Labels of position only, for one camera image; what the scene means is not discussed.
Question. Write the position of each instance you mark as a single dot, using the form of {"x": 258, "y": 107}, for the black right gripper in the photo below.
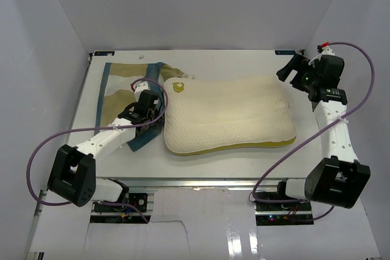
{"x": 294, "y": 64}

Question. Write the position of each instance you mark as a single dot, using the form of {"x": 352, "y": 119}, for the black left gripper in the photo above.
{"x": 156, "y": 116}

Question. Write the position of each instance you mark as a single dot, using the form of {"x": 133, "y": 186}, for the blue beige white checked pillowcase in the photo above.
{"x": 115, "y": 94}

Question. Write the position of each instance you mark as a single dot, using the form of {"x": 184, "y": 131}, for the white pillow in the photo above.
{"x": 205, "y": 116}

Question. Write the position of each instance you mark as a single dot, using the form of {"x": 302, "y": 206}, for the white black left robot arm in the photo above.
{"x": 73, "y": 175}

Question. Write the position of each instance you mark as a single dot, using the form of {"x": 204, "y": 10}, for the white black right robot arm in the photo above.
{"x": 339, "y": 178}

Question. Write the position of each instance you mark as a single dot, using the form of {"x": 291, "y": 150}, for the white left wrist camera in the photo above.
{"x": 139, "y": 87}

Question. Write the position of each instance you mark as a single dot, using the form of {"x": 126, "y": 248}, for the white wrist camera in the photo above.
{"x": 139, "y": 87}
{"x": 322, "y": 49}

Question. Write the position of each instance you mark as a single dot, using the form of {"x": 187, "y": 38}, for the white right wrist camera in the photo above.
{"x": 322, "y": 49}

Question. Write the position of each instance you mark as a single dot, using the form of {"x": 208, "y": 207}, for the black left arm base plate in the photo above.
{"x": 138, "y": 200}

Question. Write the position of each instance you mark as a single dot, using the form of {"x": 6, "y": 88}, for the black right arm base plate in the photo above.
{"x": 288, "y": 209}

